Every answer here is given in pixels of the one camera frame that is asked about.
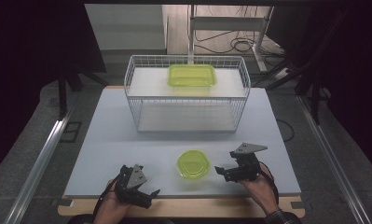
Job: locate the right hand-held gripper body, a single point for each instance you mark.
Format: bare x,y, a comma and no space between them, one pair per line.
247,165

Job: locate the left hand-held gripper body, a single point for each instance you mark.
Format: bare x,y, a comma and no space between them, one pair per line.
130,186

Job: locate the round green-lidded clear container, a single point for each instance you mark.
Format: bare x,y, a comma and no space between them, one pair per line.
193,165

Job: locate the rectangular green-lidded clear container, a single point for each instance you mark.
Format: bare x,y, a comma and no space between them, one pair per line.
191,76

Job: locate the person's left hand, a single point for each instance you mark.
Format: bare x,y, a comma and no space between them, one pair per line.
112,211

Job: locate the person's right hand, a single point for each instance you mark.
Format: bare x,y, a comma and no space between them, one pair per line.
263,193

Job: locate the black metal stand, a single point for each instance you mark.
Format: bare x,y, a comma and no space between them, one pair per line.
62,93
314,93

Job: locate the dark curtain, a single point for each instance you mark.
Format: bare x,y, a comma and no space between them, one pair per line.
25,77
354,77

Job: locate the white cabinet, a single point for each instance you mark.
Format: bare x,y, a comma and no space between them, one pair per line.
127,28

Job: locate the aluminium rail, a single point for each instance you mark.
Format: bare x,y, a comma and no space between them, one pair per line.
333,155
37,168

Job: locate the white metal desk frame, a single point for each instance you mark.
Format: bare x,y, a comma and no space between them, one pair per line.
230,23

